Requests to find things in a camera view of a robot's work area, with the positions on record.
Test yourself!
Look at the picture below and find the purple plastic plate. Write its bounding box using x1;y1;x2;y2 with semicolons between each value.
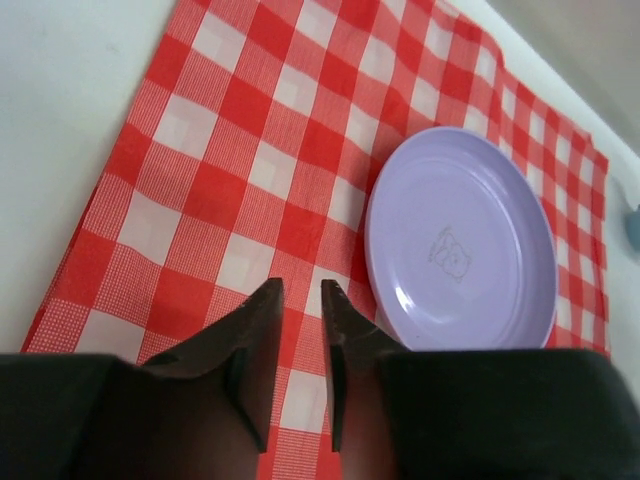
365;127;558;351

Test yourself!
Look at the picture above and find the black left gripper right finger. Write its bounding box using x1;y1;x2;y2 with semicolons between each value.
321;280;639;479

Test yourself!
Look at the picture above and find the red white checkered cloth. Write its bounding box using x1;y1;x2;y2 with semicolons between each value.
23;1;609;479

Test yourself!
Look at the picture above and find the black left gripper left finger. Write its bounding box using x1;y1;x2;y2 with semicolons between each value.
1;278;284;479

